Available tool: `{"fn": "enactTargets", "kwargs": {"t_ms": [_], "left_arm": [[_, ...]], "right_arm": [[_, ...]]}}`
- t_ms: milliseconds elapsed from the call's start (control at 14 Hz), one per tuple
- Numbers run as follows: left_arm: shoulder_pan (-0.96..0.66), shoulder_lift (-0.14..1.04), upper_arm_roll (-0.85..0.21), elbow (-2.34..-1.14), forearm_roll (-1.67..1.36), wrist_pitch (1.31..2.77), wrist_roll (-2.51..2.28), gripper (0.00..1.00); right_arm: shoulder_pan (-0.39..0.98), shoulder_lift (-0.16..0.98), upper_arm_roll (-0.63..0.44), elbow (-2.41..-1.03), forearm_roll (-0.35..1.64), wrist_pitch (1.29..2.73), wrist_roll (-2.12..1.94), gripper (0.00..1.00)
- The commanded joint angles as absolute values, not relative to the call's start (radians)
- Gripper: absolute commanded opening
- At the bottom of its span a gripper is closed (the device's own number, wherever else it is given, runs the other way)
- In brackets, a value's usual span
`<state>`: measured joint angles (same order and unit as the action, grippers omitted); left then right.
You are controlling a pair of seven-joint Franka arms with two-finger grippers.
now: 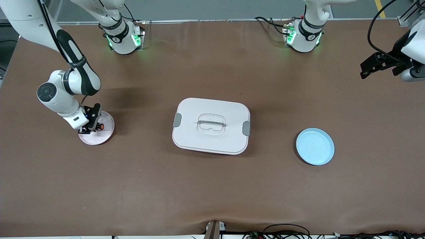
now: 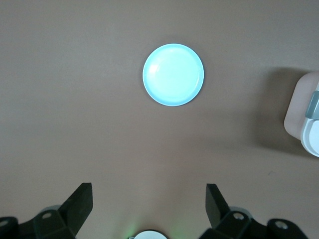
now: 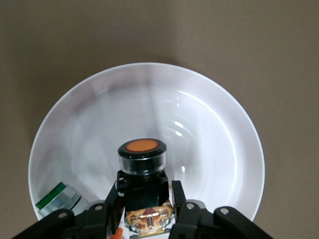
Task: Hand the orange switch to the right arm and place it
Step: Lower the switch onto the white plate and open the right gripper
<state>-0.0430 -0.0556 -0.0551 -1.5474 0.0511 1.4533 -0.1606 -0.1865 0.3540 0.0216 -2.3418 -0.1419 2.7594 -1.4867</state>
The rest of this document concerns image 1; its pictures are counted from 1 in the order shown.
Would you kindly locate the white lidded container box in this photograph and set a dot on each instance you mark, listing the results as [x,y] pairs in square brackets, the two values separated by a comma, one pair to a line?
[212,139]

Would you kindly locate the orange and black switch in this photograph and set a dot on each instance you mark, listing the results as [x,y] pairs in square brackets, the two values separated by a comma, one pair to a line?
[101,126]

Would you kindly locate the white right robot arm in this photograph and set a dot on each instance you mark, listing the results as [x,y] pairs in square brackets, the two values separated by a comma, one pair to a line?
[26,16]

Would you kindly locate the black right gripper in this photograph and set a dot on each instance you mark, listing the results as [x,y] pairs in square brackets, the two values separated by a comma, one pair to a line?
[95,114]

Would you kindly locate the pink round plate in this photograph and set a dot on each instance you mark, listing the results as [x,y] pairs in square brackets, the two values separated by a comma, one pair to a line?
[103,136]

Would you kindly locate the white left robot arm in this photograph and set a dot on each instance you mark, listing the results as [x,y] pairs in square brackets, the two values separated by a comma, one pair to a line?
[303,39]

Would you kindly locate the aluminium frame profile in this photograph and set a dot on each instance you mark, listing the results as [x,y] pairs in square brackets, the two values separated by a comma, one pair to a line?
[403,21]

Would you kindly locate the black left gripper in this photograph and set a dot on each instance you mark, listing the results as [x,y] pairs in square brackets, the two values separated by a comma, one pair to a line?
[394,60]

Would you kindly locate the brown camera mount post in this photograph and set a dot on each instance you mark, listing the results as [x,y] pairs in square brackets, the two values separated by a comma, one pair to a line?
[212,230]

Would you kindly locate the brown table cover sheet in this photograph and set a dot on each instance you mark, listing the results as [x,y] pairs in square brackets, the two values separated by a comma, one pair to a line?
[212,186]

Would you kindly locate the light blue round plate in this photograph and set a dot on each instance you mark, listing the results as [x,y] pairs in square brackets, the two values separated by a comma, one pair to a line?
[315,147]

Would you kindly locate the grey container latch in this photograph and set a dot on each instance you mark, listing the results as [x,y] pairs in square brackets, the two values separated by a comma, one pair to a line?
[177,120]
[246,128]

